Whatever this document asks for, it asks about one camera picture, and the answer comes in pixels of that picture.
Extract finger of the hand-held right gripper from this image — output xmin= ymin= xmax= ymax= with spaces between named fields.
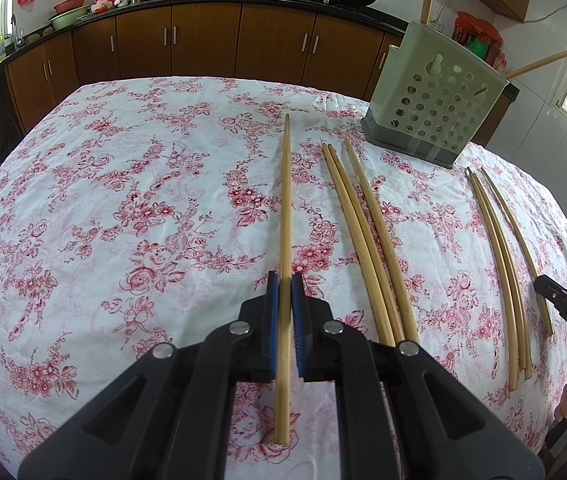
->
xmin=533 ymin=275 xmax=567 ymax=313

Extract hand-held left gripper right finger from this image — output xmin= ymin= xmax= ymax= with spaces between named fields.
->
xmin=291 ymin=274 xmax=547 ymax=480

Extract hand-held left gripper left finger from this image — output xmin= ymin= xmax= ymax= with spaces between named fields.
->
xmin=17 ymin=270 xmax=280 ymax=480

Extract pale green chopstick holder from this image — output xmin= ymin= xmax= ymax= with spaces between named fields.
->
xmin=361 ymin=20 xmax=510 ymax=168

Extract red floral tablecloth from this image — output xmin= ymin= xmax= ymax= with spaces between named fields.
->
xmin=0 ymin=76 xmax=567 ymax=480

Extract red bag over bottles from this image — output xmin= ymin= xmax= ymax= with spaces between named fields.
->
xmin=453 ymin=11 xmax=505 ymax=47

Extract wooden lower kitchen cabinets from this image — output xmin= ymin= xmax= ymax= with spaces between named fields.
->
xmin=6 ymin=2 xmax=511 ymax=146

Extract black kitchen countertop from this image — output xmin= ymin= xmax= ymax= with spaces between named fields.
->
xmin=0 ymin=0 xmax=520 ymax=97

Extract red and white bag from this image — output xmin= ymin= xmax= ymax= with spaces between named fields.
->
xmin=90 ymin=0 xmax=129 ymax=14

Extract green plastic basin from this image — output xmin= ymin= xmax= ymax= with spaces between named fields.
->
xmin=48 ymin=6 xmax=90 ymax=30

